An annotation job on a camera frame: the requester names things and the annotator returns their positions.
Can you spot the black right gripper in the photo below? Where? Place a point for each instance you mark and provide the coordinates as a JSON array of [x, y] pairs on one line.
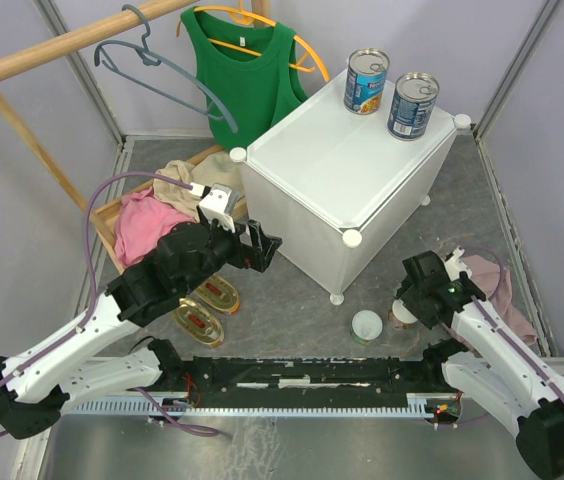
[[407, 298]]

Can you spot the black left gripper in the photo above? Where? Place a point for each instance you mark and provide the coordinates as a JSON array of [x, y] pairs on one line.
[[260, 254]]

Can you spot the yellow labelled can white lid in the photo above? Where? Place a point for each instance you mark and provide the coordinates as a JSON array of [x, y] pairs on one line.
[[400, 317]]

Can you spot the gold sardine tin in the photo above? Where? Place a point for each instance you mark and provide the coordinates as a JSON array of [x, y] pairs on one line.
[[199, 323], [219, 294]]

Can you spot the green labelled can white lid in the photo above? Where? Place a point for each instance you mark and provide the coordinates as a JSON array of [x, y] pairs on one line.
[[366, 326]]

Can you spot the blue labelled open-top can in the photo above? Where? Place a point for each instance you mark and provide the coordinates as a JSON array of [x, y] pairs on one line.
[[412, 104]]

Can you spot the blue chicken noodle soup can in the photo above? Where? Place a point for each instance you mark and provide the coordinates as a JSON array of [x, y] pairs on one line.
[[365, 80]]

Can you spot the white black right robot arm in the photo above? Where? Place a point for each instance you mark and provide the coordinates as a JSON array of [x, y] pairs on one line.
[[486, 360]]

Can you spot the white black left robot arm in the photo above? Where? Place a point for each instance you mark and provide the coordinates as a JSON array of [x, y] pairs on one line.
[[42, 383]]

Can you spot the mauve pink cloth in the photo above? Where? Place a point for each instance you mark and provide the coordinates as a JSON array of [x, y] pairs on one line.
[[495, 282]]

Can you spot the white plastic cube cabinet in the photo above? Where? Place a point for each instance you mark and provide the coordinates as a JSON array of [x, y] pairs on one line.
[[336, 186]]

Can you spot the beige crumpled cloth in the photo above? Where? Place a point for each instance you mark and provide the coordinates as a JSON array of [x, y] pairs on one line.
[[215, 168]]

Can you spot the pink crumpled cloth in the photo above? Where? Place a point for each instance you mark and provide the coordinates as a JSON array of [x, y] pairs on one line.
[[142, 221]]

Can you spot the green tank top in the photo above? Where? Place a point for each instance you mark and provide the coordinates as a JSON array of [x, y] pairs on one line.
[[258, 99]]

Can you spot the orange clothes hanger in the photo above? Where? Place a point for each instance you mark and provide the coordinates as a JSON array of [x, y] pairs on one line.
[[249, 39]]

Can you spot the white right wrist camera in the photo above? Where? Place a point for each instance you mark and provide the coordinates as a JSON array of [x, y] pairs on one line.
[[455, 265]]

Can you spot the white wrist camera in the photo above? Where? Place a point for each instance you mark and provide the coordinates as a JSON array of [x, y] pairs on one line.
[[217, 202], [455, 265]]

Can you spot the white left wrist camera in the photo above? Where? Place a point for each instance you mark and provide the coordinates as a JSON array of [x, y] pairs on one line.
[[217, 202]]

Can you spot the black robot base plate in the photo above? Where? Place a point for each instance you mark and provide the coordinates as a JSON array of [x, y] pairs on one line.
[[202, 374]]

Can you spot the light blue cable duct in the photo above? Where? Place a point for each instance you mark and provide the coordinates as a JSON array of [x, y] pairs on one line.
[[339, 401]]

